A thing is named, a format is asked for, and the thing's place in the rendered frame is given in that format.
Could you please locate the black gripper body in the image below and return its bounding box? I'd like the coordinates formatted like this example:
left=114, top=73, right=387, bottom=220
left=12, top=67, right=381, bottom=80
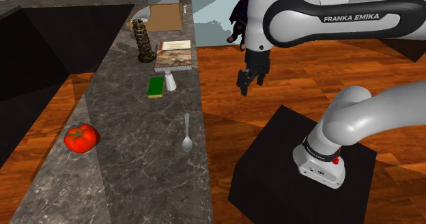
left=245, top=48, right=272, bottom=73

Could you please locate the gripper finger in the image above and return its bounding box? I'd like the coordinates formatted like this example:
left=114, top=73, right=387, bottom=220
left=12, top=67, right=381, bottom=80
left=255, top=69, right=268, bottom=87
left=236, top=68, right=255, bottom=97

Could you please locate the dark draped figure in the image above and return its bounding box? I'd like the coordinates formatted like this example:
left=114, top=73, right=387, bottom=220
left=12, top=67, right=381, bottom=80
left=227, top=0, right=251, bottom=53

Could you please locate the white salt shaker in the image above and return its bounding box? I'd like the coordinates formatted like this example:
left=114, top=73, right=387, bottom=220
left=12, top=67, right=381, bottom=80
left=165, top=70, right=178, bottom=92

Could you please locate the brown hardcover book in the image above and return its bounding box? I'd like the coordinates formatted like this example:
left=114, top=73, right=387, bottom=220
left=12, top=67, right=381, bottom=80
left=154, top=40, right=193, bottom=72

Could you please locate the silver spoon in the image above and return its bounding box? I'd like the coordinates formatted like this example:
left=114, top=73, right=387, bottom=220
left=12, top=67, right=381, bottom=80
left=182, top=112, right=193, bottom=152

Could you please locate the green yellow sponge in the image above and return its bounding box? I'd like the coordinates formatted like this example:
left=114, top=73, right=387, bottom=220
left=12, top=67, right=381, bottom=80
left=147, top=76, right=165, bottom=99

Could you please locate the black robot stand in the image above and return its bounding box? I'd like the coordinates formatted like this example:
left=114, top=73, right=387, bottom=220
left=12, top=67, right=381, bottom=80
left=227, top=104, right=378, bottom=224

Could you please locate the brown cardboard box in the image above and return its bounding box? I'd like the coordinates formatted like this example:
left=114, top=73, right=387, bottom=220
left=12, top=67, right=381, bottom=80
left=126, top=0, right=184, bottom=31

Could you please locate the brown leaning tower figure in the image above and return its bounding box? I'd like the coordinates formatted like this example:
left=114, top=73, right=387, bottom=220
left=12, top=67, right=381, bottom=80
left=132, top=18, right=157, bottom=64

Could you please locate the red tomato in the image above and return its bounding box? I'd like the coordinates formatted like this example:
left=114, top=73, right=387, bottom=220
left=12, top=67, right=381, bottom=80
left=63, top=124, right=101, bottom=154

